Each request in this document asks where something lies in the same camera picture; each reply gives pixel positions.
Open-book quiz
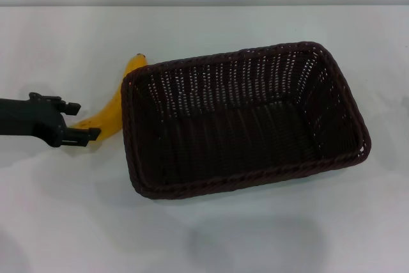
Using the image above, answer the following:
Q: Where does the yellow banana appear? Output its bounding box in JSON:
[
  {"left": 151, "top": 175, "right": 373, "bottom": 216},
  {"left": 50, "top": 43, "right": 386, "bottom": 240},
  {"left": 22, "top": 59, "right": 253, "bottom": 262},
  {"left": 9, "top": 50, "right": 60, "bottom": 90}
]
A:
[{"left": 68, "top": 52, "right": 150, "bottom": 142}]

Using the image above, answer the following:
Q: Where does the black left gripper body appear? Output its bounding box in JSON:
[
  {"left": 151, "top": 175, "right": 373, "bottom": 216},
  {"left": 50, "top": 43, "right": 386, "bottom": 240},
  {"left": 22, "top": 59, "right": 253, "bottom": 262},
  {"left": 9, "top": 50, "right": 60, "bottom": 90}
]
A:
[{"left": 0, "top": 91, "right": 68, "bottom": 150}]

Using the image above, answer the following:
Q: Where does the dark brown woven basket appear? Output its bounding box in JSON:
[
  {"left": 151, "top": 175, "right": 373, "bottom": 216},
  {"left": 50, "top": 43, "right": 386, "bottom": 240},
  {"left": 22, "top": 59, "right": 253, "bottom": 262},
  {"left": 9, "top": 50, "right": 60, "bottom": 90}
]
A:
[{"left": 120, "top": 41, "right": 373, "bottom": 198}]

